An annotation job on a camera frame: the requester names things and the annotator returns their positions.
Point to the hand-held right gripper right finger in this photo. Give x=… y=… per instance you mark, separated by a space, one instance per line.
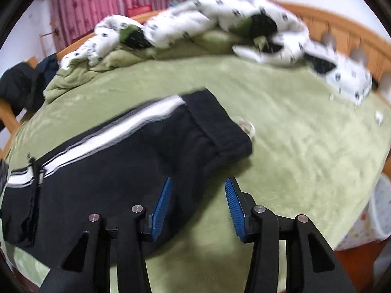
x=233 y=210

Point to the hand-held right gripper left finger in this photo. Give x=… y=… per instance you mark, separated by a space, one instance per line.
x=162 y=207

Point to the black pants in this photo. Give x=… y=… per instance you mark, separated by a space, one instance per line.
x=122 y=174

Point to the clear round plastic object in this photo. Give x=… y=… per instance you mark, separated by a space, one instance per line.
x=246 y=127

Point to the green fleece blanket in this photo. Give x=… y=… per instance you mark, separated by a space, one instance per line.
x=305 y=158

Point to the star-print bed sheet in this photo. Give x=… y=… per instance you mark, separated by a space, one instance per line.
x=357 y=232

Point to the small white object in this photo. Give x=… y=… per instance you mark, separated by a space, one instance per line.
x=379 y=117

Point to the floral pillow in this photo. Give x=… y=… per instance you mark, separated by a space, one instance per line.
x=351 y=79

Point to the navy garment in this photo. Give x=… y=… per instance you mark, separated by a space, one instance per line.
x=49 y=67

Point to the white floral quilt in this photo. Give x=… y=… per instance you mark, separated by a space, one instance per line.
x=189 y=21

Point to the black jacket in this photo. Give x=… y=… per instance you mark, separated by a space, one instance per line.
x=15 y=85

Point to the red chair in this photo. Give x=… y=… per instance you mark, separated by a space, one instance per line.
x=139 y=9

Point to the wooden bed frame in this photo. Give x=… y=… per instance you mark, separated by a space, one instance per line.
x=336 y=18

